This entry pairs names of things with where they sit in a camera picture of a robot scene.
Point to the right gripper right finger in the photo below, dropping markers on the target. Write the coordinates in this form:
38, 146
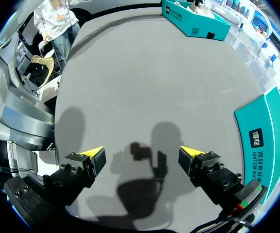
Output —
213, 174

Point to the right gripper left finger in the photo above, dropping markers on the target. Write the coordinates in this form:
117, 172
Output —
69, 179

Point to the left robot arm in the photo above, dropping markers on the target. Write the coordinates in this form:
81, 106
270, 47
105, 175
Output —
16, 19

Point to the white beige shoe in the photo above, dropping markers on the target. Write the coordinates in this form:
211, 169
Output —
200, 9

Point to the teal box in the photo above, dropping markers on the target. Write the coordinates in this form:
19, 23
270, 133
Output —
259, 150
198, 26

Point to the person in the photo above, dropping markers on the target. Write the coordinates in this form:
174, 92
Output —
55, 21

